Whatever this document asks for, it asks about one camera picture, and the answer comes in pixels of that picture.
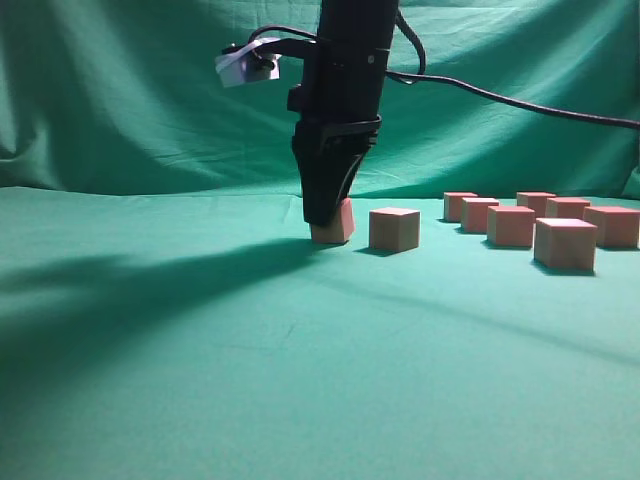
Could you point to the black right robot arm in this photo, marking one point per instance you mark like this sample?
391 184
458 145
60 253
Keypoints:
368 23

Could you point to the wrist camera with white tag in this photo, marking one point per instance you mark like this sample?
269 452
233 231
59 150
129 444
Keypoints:
258 59

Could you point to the green cloth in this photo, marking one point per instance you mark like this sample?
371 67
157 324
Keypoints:
164 314

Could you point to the pink wooden cube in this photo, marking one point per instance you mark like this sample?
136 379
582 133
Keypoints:
339 230

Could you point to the left-column cube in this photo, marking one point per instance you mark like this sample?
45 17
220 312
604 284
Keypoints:
510 226
452 205
474 215
565 244

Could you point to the right-column cube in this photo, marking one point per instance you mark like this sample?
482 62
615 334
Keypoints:
617 227
535 201
566 207

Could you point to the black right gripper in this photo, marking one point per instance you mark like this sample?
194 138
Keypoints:
338 102

